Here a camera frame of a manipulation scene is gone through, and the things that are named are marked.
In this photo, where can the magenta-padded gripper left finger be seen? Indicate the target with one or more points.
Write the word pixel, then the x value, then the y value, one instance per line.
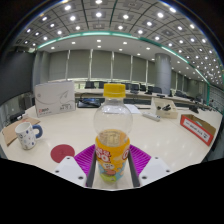
pixel 81 160

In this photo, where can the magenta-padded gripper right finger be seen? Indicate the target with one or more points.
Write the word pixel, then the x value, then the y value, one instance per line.
pixel 141 160

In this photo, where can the yellow-capped clear drink bottle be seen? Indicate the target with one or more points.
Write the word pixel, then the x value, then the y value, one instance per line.
pixel 112 140

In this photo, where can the flat round red coaster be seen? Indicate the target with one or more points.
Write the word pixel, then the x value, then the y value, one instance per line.
pixel 61 153

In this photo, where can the white power strip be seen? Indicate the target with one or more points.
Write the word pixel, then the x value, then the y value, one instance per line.
pixel 151 116

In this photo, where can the white paper sheets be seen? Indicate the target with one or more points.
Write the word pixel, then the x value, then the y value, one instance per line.
pixel 134 109

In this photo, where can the small open beige box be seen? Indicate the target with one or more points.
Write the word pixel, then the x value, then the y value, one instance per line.
pixel 166 111

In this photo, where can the black tablet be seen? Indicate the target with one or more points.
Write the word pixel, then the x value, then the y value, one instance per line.
pixel 88 102

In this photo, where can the cardboard box with red label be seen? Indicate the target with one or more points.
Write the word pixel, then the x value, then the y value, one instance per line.
pixel 196 129

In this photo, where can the large white cardboard box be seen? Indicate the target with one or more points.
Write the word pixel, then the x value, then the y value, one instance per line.
pixel 55 99

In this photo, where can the grey boxy monitor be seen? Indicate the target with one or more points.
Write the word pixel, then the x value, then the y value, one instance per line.
pixel 27 101

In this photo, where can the round ceiling lights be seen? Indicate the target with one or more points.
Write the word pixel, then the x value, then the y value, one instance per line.
pixel 98 14

